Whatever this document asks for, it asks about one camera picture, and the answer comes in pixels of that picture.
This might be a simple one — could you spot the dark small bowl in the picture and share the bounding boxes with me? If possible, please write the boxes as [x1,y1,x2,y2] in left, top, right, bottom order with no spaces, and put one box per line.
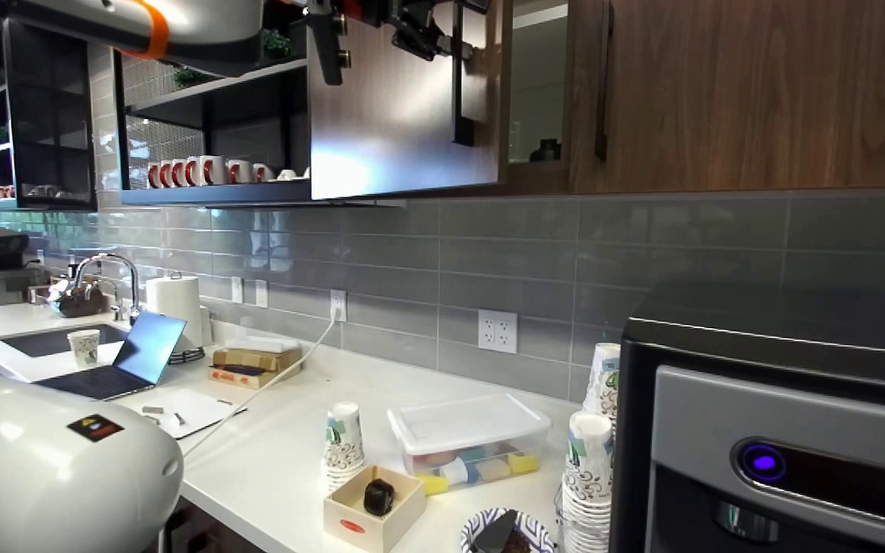
[456,503,558,553]

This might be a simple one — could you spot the chrome sink faucet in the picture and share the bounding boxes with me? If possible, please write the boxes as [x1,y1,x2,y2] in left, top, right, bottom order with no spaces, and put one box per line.
[70,249,143,327]

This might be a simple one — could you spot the white green-logo bottle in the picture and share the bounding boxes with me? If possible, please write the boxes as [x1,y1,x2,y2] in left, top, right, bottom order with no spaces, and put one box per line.
[320,401,367,486]

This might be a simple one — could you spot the kitchen sink basin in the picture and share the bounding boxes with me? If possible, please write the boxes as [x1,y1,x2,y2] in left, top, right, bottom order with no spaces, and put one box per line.
[0,319,128,362]

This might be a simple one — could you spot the white outlet with plug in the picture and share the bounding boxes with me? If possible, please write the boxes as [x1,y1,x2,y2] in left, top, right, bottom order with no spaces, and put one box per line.
[326,285,350,327]

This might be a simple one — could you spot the black glass display cabinet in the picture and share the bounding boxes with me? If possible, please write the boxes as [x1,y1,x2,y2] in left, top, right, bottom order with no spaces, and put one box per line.
[0,13,97,216]

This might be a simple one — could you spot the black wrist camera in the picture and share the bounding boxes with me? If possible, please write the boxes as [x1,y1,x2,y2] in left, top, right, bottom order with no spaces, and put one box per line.
[391,0,466,61]

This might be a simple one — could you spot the white paper sheet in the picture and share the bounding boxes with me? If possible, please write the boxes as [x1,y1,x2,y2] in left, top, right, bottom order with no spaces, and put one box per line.
[116,383,247,442]

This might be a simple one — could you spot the single paper cup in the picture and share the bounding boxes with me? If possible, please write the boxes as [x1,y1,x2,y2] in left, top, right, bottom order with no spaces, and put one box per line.
[64,327,103,372]

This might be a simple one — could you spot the medium printed paper cup stack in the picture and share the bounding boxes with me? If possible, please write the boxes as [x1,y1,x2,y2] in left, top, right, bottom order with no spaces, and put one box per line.
[557,410,616,553]

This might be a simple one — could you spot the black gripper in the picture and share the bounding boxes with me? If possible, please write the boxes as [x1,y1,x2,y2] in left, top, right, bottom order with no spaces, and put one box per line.
[299,0,396,89]

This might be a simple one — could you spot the dark sink caddy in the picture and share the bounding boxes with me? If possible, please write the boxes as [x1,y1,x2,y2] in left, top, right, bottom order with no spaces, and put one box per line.
[55,281,112,323]

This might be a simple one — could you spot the open laptop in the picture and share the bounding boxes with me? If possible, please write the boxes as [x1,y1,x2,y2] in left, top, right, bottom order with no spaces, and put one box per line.
[32,312,189,402]

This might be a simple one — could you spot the steel and black water dispenser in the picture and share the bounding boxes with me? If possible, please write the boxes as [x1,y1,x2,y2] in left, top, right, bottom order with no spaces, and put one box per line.
[608,281,885,553]

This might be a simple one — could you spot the black object in wooden box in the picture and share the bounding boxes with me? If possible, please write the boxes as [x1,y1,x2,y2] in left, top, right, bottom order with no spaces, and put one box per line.
[358,476,399,520]

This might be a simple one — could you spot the dark object inside cabinet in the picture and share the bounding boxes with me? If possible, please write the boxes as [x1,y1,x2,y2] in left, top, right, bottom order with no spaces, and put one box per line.
[525,136,567,168]

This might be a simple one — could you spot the flat yellow brown box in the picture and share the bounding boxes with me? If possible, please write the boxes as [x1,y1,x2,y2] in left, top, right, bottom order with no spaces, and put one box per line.
[206,343,308,390]

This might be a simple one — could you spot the black open wall shelf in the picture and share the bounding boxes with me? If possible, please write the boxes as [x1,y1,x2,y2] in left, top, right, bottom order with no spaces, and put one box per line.
[112,56,313,210]

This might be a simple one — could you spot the small wooden box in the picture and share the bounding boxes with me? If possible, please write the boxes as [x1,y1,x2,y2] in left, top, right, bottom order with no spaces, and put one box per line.
[320,461,430,553]

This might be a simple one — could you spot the tall printed paper cup stack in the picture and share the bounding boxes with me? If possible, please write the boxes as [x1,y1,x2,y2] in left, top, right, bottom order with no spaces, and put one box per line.
[577,343,627,430]

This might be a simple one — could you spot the clear plastic container with lid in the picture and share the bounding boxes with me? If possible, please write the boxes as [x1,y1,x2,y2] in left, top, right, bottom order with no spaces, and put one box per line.
[384,390,552,499]

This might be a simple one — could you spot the white paper towel roll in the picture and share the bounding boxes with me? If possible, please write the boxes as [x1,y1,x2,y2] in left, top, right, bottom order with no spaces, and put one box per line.
[140,272,213,353]

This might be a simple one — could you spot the white power cable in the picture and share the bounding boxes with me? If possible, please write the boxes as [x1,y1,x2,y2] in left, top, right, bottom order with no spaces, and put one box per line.
[180,301,344,454]

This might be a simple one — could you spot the wooden cabinet door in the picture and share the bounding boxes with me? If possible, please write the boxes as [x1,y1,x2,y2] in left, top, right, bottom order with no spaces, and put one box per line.
[305,0,507,203]
[567,0,885,200]

